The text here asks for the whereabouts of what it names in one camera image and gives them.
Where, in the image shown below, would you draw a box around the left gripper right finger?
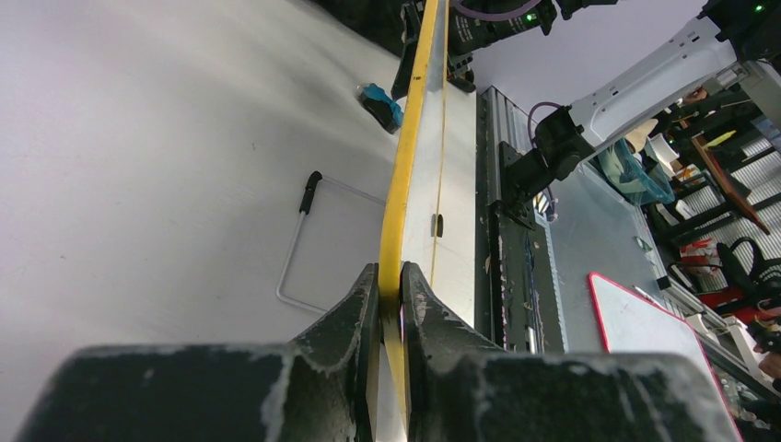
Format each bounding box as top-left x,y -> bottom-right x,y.
400,262 -> 740,441

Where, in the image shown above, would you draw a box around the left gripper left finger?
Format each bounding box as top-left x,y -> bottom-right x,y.
17,264 -> 379,441

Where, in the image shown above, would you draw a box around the yellow framed whiteboard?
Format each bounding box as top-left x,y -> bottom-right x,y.
378,1 -> 474,436

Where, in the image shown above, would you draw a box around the blue black whiteboard eraser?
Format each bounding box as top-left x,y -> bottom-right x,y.
357,83 -> 403,134

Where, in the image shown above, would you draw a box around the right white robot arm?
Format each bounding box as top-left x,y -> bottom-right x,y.
449,1 -> 780,221

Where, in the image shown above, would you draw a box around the pink framed whiteboard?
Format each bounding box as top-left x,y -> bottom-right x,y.
589,273 -> 742,441

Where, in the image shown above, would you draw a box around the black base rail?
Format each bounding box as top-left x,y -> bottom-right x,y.
474,87 -> 567,354

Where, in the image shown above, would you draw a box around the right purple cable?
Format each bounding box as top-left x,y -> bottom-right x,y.
451,0 -> 559,221

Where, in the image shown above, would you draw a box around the wire whiteboard stand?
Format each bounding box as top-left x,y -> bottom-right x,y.
275,170 -> 385,316

